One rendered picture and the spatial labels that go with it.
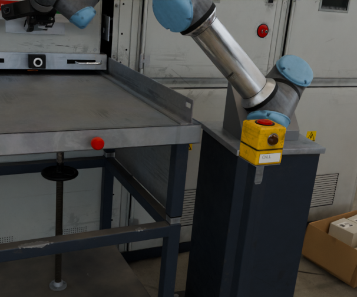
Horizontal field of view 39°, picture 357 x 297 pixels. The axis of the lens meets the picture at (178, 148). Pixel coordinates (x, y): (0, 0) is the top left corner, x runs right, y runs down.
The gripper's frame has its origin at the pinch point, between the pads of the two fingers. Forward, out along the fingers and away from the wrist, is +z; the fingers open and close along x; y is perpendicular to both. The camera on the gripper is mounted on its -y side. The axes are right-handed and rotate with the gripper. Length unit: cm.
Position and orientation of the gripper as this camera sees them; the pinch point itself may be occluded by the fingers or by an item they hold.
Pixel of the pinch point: (25, 27)
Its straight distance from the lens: 188.2
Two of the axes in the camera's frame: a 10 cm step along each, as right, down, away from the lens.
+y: 8.9, -0.7, 4.4
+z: -4.2, 2.0, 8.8
